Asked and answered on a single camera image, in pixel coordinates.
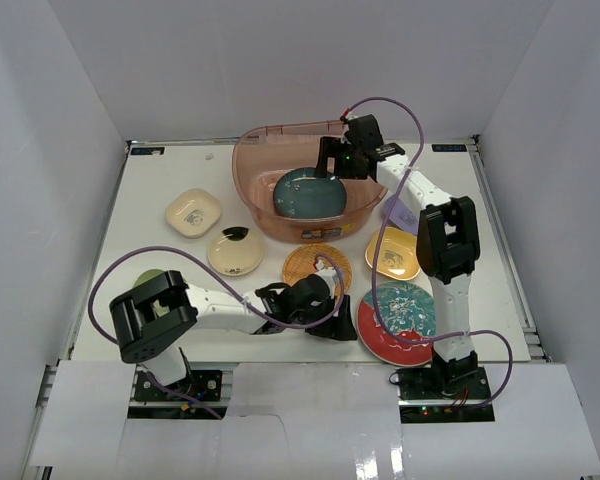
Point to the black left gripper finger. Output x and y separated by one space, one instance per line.
344 311
339 328

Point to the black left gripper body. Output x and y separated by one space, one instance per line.
333 320

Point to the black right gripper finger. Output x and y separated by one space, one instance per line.
328 147
342 149

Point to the dark teal round plate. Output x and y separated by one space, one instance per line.
299 194

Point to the red and teal plate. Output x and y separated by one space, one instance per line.
408 312

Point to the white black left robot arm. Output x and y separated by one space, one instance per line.
149 319

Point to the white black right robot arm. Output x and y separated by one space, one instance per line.
447 246

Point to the pink translucent plastic bin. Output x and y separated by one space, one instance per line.
262 156

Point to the round woven bamboo plate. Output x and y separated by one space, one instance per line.
301 263

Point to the yellow square dish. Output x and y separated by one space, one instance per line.
397 256

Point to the purple square dish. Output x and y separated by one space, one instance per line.
397 215

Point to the cream round plate black mark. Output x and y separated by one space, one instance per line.
236 251

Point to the cream square dish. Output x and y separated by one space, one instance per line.
193 213

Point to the light green dish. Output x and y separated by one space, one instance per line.
150 276

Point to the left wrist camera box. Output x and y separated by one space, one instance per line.
328 274

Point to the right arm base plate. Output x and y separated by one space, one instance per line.
421 384

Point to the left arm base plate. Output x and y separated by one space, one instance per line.
203 385

